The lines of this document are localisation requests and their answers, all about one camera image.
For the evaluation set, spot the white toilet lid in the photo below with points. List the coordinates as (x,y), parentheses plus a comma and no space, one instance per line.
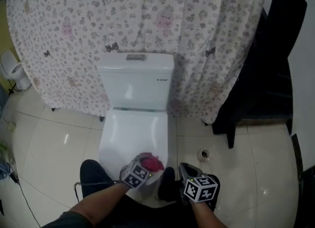
(133,133)

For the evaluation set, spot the person's left forearm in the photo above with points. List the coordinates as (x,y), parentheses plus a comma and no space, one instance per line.
(98,202)

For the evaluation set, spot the person's dark sleeve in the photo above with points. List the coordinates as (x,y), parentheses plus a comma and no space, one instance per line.
(66,220)

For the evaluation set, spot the silver flush button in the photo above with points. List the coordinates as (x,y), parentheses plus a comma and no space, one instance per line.
(135,57)

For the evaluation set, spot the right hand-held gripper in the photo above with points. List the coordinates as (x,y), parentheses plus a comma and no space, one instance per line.
(200,188)

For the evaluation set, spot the person's right forearm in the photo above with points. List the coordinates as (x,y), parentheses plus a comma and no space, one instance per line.
(205,213)

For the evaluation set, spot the floral patterned curtain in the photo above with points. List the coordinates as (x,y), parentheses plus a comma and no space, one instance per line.
(147,12)

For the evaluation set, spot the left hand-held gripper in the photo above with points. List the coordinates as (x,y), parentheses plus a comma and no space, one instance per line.
(135,175)

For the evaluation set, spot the white toilet tank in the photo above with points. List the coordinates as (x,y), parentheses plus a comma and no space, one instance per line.
(136,84)

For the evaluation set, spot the small white toilet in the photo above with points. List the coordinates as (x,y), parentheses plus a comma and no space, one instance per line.
(13,70)

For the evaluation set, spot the person's right black shoe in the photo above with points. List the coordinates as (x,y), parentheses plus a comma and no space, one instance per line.
(167,185)

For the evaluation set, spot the person's left leg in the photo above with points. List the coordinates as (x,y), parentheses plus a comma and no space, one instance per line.
(94,175)

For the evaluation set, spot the red cloth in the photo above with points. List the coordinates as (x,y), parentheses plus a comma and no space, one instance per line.
(152,163)

